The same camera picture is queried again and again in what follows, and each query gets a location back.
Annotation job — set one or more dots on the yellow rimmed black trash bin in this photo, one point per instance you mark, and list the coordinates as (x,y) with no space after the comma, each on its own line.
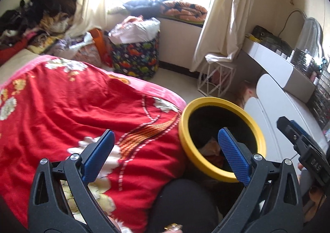
(235,132)

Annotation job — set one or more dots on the dark jacket on sill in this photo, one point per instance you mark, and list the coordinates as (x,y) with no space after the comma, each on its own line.
(146,8)

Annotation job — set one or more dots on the orange bag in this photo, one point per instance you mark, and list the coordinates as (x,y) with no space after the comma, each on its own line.
(100,44)

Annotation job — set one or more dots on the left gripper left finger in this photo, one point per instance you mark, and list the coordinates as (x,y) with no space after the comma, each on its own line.
(48,210)

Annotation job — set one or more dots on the red floral blanket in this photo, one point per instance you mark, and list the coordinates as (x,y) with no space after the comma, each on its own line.
(54,107)

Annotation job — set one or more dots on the pink floral storage box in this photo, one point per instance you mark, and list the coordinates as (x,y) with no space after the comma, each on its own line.
(89,54)

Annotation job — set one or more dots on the clear cosmetics organizer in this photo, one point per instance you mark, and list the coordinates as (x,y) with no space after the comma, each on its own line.
(315,69)

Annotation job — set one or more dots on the white wire side table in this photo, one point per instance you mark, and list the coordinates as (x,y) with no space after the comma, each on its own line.
(215,79)

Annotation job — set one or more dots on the dinosaur print laundry basket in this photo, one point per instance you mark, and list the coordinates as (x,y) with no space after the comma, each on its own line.
(134,47)

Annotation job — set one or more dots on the pile of clothes on bed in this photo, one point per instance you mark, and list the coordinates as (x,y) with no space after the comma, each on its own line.
(35,25)

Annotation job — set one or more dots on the black bag on dresser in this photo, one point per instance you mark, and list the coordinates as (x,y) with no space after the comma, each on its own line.
(271,41)

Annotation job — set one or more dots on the right cream curtain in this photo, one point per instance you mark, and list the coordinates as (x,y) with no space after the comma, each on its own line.
(223,31)

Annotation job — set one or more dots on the orange patterned quilt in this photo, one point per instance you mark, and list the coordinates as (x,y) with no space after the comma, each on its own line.
(183,11)

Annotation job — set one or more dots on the right hand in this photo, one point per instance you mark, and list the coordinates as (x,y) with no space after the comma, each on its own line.
(313,195)

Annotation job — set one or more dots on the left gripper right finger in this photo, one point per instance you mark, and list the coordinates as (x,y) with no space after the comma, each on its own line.
(270,201)

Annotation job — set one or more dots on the left hand painted nails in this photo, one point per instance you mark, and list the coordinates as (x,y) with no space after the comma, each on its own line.
(169,229)

